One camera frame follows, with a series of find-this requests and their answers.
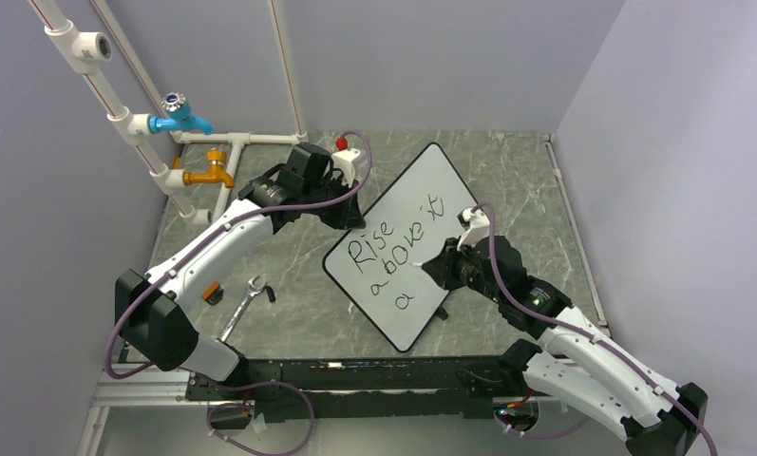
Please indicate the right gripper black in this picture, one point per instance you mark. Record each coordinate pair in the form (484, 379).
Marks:
(442, 267)

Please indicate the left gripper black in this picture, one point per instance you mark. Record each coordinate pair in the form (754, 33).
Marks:
(349, 216)

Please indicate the white whiteboard black frame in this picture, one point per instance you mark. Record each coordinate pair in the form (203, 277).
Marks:
(377, 267)

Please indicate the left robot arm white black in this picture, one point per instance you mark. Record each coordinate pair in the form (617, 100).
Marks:
(152, 308)

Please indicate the silver combination wrench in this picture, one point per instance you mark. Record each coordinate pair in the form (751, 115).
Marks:
(255, 287)

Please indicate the orange brass water tap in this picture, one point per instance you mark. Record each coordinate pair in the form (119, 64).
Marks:
(215, 173)

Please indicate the orange black hex key set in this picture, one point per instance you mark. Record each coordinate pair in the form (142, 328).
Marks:
(213, 294)

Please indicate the blue water tap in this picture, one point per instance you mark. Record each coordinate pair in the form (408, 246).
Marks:
(179, 117)

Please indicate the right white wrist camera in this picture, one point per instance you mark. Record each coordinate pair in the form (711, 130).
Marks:
(476, 226)

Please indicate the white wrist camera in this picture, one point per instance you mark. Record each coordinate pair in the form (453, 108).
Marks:
(352, 162)
(476, 226)

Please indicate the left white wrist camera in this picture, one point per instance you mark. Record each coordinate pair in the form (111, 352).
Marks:
(352, 162)

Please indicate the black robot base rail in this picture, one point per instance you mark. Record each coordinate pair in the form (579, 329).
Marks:
(471, 387)

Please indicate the white PVC pipe frame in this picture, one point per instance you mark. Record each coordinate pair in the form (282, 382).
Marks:
(199, 198)

